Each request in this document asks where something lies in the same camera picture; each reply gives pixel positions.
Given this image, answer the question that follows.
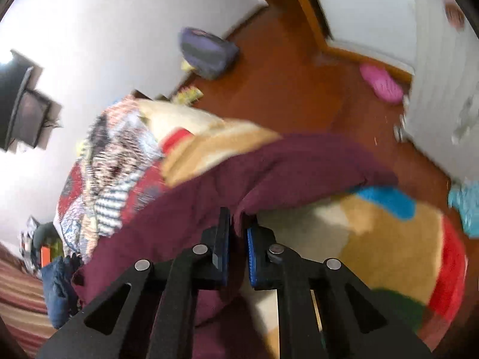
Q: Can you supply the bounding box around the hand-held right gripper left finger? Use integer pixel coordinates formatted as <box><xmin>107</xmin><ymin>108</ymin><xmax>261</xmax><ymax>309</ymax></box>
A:
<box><xmin>37</xmin><ymin>206</ymin><xmax>231</xmax><ymax>359</ymax></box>

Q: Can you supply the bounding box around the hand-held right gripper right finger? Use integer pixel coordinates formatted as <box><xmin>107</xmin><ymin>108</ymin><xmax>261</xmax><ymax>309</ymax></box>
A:
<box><xmin>245</xmin><ymin>223</ymin><xmax>435</xmax><ymax>359</ymax></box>

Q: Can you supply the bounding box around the maroon garment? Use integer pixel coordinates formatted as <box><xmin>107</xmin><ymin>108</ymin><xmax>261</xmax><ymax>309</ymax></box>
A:
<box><xmin>70</xmin><ymin>133</ymin><xmax>399</xmax><ymax>359</ymax></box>

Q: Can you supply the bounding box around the colourful fleece blanket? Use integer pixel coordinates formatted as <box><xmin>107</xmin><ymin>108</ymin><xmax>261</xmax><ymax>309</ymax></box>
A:
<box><xmin>138</xmin><ymin>99</ymin><xmax>469</xmax><ymax>359</ymax></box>

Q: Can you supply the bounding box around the patchwork quilt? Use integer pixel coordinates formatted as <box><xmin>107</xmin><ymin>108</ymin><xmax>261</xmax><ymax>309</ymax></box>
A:
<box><xmin>53</xmin><ymin>96</ymin><xmax>168</xmax><ymax>264</ymax></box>

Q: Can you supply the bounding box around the blue garment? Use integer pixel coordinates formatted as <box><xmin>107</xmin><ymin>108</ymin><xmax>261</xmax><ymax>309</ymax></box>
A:
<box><xmin>41</xmin><ymin>255</ymin><xmax>83</xmax><ymax>330</ymax></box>

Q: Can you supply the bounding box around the cluttered items pile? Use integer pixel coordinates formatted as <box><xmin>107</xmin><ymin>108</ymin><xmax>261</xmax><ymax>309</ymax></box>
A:
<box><xmin>19</xmin><ymin>216</ymin><xmax>63</xmax><ymax>272</ymax></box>

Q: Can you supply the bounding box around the purple backpack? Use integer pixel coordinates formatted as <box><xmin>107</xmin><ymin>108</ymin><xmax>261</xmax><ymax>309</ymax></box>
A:
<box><xmin>178</xmin><ymin>27</ymin><xmax>240</xmax><ymax>80</ymax></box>

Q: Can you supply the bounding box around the striped rug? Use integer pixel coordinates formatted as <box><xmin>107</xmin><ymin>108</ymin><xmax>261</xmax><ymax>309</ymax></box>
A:
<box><xmin>0</xmin><ymin>243</ymin><xmax>57</xmax><ymax>358</ymax></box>

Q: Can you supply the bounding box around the pink slipper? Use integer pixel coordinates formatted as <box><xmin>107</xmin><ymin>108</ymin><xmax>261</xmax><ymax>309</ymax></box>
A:
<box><xmin>359</xmin><ymin>63</ymin><xmax>405</xmax><ymax>104</ymax></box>

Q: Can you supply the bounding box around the teal cloth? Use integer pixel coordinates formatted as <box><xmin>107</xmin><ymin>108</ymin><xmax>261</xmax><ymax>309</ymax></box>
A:
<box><xmin>448</xmin><ymin>182</ymin><xmax>479</xmax><ymax>238</ymax></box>

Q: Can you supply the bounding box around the white door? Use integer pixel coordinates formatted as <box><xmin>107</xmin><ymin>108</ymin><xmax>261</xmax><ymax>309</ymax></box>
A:
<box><xmin>394</xmin><ymin>0</ymin><xmax>479</xmax><ymax>182</ymax></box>

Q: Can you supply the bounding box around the wooden door frame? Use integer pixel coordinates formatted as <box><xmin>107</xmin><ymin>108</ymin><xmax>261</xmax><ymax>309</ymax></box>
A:
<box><xmin>281</xmin><ymin>0</ymin><xmax>415</xmax><ymax>83</ymax></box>

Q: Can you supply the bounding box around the wall-mounted television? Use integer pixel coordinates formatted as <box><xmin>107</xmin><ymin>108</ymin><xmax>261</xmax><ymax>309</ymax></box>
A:
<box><xmin>0</xmin><ymin>49</ymin><xmax>63</xmax><ymax>153</ymax></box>

